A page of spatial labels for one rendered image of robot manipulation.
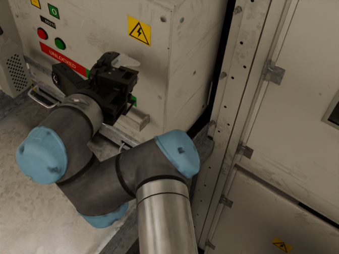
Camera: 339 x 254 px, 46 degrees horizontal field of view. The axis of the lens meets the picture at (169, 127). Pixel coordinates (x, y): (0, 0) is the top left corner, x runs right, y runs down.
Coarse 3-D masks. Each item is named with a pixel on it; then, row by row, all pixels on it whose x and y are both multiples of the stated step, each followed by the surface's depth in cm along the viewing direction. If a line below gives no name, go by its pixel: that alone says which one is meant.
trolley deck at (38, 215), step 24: (24, 120) 120; (0, 144) 114; (96, 144) 116; (0, 168) 110; (0, 192) 105; (24, 192) 106; (48, 192) 106; (0, 216) 101; (24, 216) 102; (48, 216) 102; (72, 216) 102; (0, 240) 98; (24, 240) 98; (48, 240) 98; (72, 240) 99; (96, 240) 99
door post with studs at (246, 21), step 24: (240, 0) 82; (264, 0) 78; (240, 24) 85; (240, 48) 90; (240, 72) 94; (216, 96) 106; (240, 96) 100; (216, 120) 113; (216, 144) 120; (216, 168) 128
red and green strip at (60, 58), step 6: (42, 48) 106; (48, 48) 104; (48, 54) 106; (54, 54) 104; (60, 54) 102; (60, 60) 104; (66, 60) 102; (72, 60) 100; (72, 66) 102; (78, 66) 100; (78, 72) 102; (84, 72) 101; (132, 96) 95
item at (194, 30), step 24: (168, 0) 70; (192, 0) 73; (216, 0) 83; (192, 24) 78; (216, 24) 90; (192, 48) 85; (216, 48) 98; (168, 72) 80; (192, 72) 92; (168, 96) 87; (192, 96) 101; (168, 120) 95; (192, 120) 112
